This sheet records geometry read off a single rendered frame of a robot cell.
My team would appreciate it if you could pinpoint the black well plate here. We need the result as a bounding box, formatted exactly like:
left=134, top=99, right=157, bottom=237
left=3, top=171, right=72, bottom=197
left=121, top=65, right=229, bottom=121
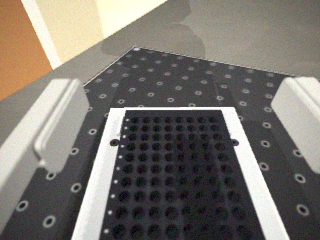
left=99, top=109, right=266, bottom=240

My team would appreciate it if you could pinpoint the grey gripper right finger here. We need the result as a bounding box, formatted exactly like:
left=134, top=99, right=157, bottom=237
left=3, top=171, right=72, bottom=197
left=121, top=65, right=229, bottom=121
left=271, top=77, right=320, bottom=174

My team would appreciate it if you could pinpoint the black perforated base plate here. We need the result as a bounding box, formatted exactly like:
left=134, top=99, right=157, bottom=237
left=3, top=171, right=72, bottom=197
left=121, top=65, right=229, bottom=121
left=0, top=45, right=320, bottom=240

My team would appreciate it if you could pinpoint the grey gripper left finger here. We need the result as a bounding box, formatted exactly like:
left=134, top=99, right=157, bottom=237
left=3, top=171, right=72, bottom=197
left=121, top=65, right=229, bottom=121
left=0, top=79, right=89, bottom=234

